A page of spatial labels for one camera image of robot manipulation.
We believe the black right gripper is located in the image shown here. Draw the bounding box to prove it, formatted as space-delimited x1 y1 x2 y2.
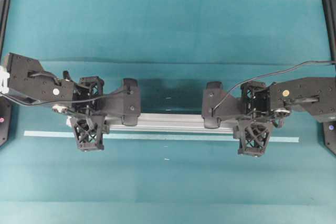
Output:
233 81 274 157

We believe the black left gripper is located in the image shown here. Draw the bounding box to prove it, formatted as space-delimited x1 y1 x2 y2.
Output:
62 76 104 151

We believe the silver metal rail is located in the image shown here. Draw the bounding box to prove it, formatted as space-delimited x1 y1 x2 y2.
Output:
67 113 244 134

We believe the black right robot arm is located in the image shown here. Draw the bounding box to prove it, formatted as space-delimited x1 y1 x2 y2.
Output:
234 77 335 157

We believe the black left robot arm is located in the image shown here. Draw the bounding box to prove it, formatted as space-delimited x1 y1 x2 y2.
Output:
4 53 104 151

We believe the light tape strip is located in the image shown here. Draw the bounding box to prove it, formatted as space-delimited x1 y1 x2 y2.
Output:
23 130 300 143

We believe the teal table mat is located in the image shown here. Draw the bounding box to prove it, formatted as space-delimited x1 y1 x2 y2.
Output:
1 0 335 223

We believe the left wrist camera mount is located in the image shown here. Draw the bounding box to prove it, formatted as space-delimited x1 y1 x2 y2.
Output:
100 78 141 126

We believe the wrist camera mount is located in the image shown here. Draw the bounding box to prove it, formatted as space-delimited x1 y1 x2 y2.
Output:
100 78 141 126
202 81 244 129

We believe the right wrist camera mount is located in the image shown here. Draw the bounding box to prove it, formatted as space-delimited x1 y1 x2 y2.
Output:
202 81 244 129

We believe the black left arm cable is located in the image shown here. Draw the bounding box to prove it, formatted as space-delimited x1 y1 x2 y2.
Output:
5 70 132 116

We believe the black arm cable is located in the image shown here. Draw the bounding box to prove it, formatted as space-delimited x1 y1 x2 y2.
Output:
211 60 336 116
5 70 132 116

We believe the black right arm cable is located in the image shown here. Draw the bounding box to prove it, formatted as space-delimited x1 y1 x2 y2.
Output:
211 60 336 116

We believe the black metal table frame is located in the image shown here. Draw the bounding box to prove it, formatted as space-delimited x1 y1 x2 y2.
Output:
0 0 336 155

